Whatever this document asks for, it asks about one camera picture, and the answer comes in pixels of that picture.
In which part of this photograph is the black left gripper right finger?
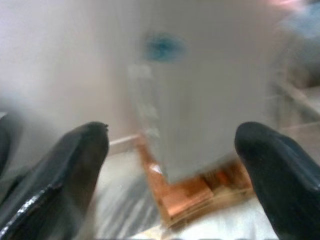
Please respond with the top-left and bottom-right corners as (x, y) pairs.
(234, 121), (320, 240)

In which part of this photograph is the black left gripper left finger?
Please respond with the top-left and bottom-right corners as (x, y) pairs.
(0, 121), (110, 240)

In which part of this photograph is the white fridge door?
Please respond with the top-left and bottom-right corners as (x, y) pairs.
(136, 0), (278, 185)

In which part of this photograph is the red brick stack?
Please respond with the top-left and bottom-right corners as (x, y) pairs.
(138, 132), (253, 230)

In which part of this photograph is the blue cushioned white chair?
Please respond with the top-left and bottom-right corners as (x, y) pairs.
(271, 0), (320, 126)

